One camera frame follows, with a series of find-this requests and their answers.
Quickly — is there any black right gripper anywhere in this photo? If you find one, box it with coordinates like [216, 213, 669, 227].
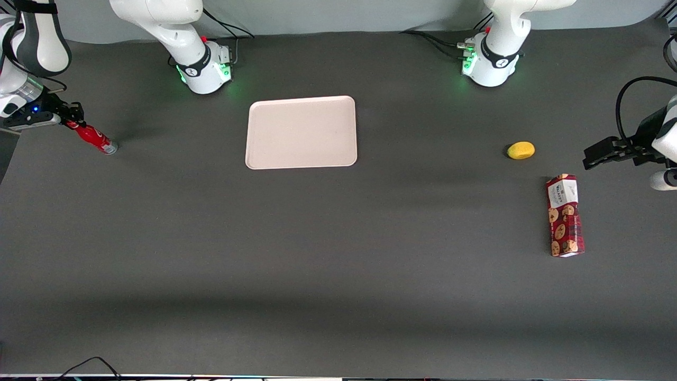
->
[29, 89, 86, 126]

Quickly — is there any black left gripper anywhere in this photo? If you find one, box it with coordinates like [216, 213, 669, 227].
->
[583, 107, 668, 171]

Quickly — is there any red coke bottle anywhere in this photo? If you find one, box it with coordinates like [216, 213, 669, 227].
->
[66, 120, 119, 156]

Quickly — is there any pale pink plastic tray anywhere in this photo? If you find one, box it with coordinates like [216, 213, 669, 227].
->
[245, 96, 358, 170]

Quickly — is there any red cookie box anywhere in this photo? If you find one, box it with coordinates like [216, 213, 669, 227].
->
[545, 174, 586, 258]

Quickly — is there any yellow lemon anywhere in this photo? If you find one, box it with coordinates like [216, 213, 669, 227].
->
[507, 141, 536, 160]

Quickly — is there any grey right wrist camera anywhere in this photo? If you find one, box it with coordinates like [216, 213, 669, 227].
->
[2, 112, 62, 132]

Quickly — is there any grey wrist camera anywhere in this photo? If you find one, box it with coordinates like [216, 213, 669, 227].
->
[650, 168, 677, 192]
[2, 112, 62, 132]

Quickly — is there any black looped wrist cable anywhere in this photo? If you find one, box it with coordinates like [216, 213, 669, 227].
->
[615, 76, 677, 150]

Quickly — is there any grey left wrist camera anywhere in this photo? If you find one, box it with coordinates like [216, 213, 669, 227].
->
[650, 168, 677, 192]

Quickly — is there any black curved side cable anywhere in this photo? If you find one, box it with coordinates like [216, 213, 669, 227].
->
[663, 34, 677, 75]

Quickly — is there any black right arm base cable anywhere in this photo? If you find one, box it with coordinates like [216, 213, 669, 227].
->
[203, 8, 255, 39]

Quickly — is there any black arm base cable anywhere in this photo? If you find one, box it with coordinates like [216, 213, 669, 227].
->
[399, 30, 468, 60]
[203, 8, 255, 39]

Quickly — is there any black left arm base cable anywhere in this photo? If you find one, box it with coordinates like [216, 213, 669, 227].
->
[399, 30, 468, 60]

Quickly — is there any thin black table edge cable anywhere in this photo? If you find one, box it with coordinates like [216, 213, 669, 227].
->
[52, 356, 123, 381]

